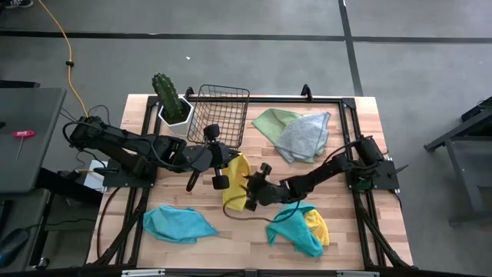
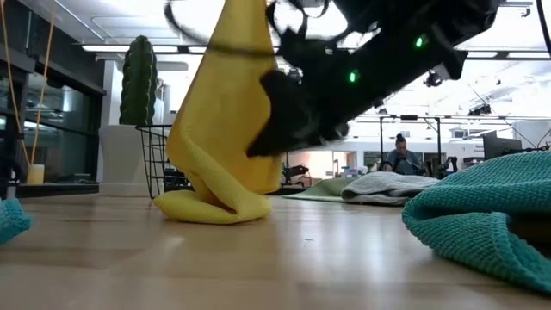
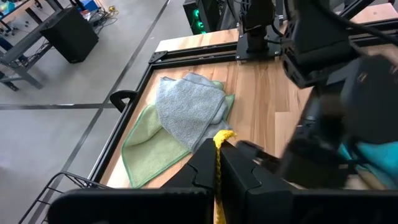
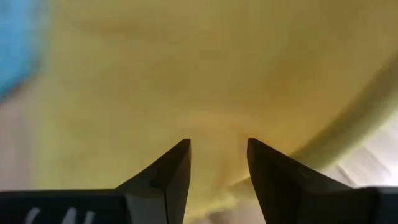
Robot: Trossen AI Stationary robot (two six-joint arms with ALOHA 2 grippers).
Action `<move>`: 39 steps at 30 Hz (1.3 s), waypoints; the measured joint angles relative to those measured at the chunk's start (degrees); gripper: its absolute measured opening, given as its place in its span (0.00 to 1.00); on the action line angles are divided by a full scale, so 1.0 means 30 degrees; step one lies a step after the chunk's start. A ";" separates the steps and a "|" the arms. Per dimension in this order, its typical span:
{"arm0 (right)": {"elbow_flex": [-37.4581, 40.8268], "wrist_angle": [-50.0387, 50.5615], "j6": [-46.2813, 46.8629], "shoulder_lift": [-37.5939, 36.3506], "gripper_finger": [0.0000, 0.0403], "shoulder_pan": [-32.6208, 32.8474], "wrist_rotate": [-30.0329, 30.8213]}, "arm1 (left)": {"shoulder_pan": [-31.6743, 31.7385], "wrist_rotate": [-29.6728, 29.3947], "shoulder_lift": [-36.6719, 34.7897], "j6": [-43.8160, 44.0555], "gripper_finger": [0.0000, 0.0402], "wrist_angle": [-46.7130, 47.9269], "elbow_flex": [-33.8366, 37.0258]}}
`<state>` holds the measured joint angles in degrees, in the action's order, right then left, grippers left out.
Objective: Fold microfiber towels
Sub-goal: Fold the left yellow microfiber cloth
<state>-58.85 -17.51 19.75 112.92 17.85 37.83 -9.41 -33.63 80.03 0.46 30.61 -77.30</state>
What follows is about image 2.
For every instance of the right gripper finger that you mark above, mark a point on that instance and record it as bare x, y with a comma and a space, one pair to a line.
262, 146

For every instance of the yellow microfiber towel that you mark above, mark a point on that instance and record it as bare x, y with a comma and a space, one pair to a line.
224, 129

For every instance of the grey microfiber towel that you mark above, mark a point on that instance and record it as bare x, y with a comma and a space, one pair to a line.
383, 185

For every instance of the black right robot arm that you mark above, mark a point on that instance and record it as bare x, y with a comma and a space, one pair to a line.
387, 64

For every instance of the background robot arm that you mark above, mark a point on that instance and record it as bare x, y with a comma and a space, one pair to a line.
297, 170

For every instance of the teal microfiber towel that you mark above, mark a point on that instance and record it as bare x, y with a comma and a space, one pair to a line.
13, 219
473, 206

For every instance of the person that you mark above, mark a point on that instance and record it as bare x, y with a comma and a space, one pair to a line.
402, 159

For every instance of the black ceiling spotlight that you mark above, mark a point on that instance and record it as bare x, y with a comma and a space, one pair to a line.
432, 78

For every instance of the green cactus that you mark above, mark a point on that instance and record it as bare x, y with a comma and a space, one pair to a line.
138, 82

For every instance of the black computer monitor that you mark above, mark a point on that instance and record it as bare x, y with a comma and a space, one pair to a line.
501, 146

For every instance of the pale yellow cup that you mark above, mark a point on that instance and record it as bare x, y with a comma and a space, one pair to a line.
35, 174

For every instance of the black background frame rig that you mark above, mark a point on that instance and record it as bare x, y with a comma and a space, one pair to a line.
409, 117

